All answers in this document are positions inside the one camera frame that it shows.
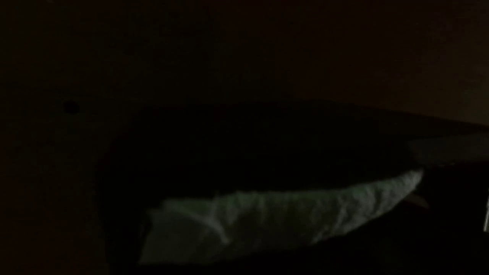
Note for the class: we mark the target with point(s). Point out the white terry towel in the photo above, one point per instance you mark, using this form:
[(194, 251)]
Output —
[(275, 219)]

